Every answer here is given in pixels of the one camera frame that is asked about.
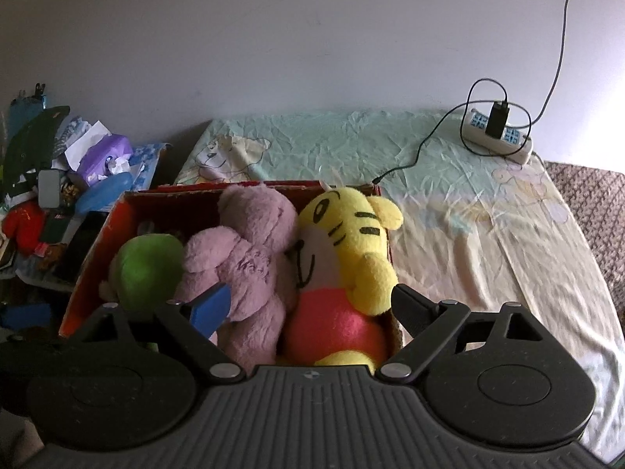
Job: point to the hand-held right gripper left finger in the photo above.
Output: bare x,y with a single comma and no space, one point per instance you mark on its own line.
210,310

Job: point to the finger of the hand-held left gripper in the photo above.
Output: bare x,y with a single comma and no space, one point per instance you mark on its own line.
24,315

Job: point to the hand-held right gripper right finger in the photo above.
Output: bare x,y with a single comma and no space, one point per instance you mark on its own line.
407,310

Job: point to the pink plush dog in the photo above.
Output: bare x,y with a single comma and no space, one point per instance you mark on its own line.
249,264

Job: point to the green plush toy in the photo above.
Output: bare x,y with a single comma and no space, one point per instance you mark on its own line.
146,268

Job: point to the yellow tiger plush toy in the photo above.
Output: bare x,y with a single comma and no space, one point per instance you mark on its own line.
351,254

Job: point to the red cardboard box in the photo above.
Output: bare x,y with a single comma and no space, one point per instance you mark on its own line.
97,264

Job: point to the red cloth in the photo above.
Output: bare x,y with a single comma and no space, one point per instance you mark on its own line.
24,222

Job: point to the small grey rectangular mirror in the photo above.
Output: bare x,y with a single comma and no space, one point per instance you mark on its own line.
49,188

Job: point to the blue plastic bag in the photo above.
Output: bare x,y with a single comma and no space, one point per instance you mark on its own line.
105,190

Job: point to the blue patterned pack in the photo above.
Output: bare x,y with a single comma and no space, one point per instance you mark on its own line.
149,154

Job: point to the dark green item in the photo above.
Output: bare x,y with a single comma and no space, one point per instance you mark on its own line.
34,141

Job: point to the purple tissue pack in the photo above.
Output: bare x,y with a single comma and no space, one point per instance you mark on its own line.
105,154

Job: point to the white paper sheet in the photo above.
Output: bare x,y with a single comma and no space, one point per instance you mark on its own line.
90,139

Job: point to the blue and white packet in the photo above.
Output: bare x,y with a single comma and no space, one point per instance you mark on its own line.
73,129

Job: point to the white power strip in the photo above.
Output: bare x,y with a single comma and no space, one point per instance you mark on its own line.
522,151

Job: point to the black charger plug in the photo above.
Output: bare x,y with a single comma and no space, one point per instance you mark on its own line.
495,122

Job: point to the brown patterned blanket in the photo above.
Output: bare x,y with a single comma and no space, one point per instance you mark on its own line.
595,205

